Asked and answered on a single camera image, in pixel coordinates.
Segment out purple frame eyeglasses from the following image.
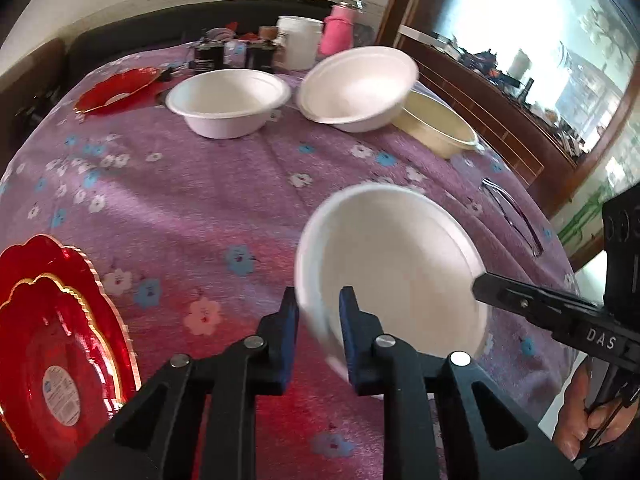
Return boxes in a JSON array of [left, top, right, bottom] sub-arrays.
[[480, 177, 546, 258]]

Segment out black motor with wooden cap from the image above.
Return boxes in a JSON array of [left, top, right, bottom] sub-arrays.
[[245, 25, 281, 73]]

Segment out cream plastic bowl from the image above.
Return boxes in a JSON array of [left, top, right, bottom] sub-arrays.
[[390, 89, 485, 160]]

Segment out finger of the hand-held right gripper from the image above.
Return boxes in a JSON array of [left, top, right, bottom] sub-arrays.
[[472, 272, 598, 330]]

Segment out person's right hand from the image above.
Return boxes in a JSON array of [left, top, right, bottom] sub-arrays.
[[552, 360, 626, 461]]

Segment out window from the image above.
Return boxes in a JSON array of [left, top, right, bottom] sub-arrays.
[[430, 0, 640, 156]]

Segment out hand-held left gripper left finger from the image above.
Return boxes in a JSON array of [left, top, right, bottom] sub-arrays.
[[60, 286, 301, 480]]

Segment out large red glass plate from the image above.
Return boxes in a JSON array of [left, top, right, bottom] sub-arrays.
[[0, 234, 141, 480]]

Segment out black sofa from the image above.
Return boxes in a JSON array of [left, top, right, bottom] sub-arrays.
[[65, 0, 341, 76]]

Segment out white paper bowl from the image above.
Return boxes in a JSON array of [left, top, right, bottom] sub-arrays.
[[294, 182, 491, 401], [165, 70, 292, 139], [296, 46, 420, 133]]

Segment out black device pile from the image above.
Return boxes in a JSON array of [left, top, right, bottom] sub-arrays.
[[15, 87, 61, 121]]

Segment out white plastic jar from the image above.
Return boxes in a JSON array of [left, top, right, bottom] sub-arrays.
[[275, 16, 325, 72]]

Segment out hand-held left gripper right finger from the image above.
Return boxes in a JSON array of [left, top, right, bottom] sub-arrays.
[[339, 286, 583, 480]]

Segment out pink water bottle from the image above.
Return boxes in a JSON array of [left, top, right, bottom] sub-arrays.
[[319, 0, 368, 57]]

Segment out windowsill clutter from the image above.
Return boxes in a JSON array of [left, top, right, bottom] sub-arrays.
[[435, 35, 601, 161]]

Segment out black motor with label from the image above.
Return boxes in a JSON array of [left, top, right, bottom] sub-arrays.
[[192, 40, 226, 73]]

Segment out red glass plate gold rim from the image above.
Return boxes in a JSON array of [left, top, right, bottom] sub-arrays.
[[75, 66, 171, 115]]

